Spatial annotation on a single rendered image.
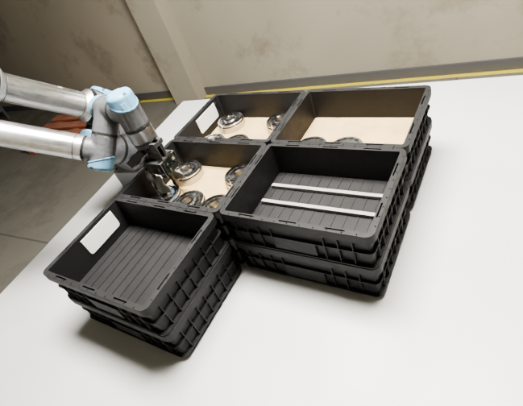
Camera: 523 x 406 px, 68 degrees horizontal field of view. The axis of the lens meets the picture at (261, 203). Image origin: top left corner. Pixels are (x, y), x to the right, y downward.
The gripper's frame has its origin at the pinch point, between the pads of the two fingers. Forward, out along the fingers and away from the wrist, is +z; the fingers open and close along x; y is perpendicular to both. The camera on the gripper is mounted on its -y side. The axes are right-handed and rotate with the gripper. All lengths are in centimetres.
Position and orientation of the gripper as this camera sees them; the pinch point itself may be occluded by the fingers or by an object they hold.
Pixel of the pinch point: (170, 189)
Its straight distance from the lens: 131.3
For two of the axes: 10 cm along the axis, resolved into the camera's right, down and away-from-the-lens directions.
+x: 4.5, -6.9, 5.7
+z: 3.0, 7.2, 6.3
